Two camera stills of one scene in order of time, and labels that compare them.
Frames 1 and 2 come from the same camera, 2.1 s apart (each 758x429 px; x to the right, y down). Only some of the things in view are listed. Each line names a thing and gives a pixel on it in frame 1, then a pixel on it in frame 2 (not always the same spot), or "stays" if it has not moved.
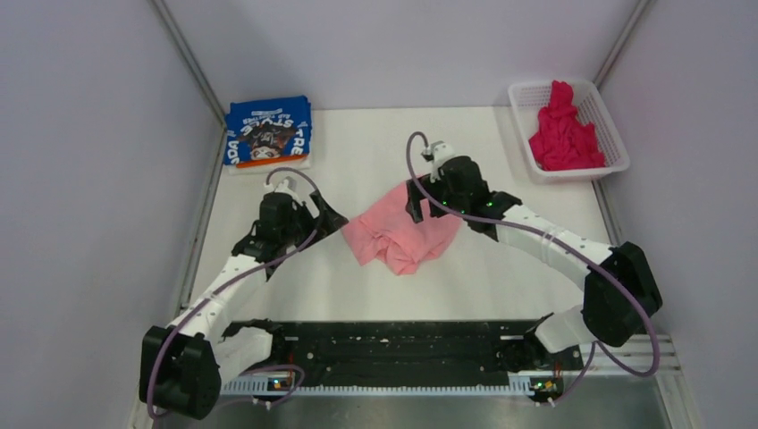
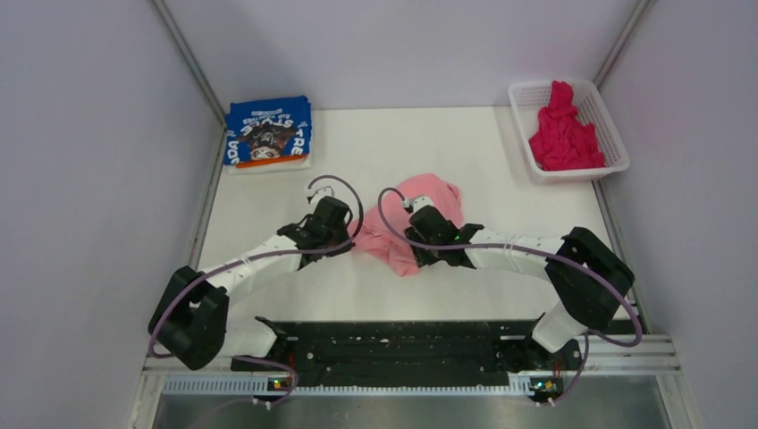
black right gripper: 414,205 -> 424,258
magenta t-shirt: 562,140 stays
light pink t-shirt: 386,232 stays
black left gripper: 329,220 -> 345,234
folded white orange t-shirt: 293,163 stays
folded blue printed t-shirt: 267,128 stays
